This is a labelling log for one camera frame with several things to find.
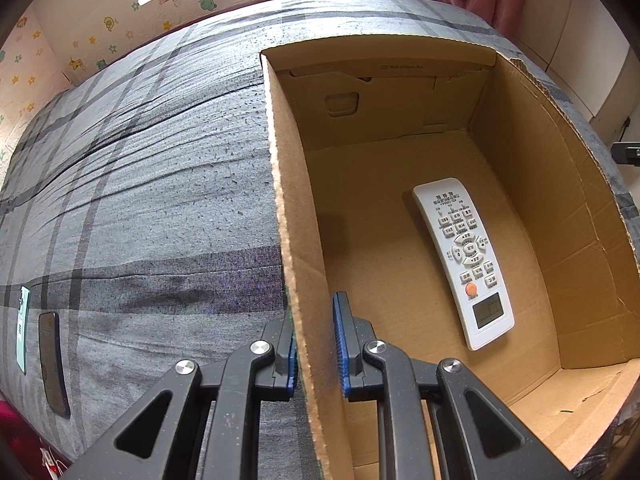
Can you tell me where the cream wardrobe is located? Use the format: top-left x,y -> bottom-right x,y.
510,0 -> 640,146

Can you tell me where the white remote control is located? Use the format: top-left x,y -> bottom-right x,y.
412,177 -> 516,352

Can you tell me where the teal smartphone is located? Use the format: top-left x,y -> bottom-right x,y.
15,285 -> 32,375

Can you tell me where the brown cardboard box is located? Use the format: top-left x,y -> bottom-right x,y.
260,35 -> 640,480

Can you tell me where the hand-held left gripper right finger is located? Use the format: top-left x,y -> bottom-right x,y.
332,291 -> 576,480

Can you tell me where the black object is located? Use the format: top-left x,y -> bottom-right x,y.
612,142 -> 640,165

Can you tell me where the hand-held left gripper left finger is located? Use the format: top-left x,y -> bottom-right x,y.
65,309 -> 300,480

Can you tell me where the black smartphone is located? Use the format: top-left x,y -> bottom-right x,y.
38,311 -> 71,419

